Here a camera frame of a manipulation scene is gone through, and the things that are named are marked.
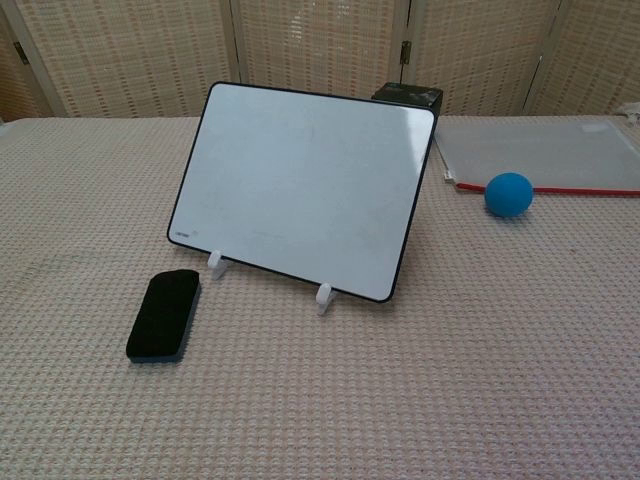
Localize black whiteboard eraser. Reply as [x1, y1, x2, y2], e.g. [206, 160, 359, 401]
[124, 268, 203, 365]

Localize white dry-erase board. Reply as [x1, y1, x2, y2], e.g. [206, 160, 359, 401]
[166, 81, 440, 304]

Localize beige waffle tablecloth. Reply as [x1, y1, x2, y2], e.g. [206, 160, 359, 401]
[0, 115, 640, 480]

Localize translucent zipper file pouch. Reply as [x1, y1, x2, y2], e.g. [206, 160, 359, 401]
[433, 121, 640, 196]

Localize woven folding screen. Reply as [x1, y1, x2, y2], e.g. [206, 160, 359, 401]
[0, 0, 640, 124]

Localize black box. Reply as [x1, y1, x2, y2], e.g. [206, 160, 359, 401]
[371, 83, 446, 121]

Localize blue ball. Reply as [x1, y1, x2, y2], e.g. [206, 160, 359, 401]
[483, 171, 535, 219]

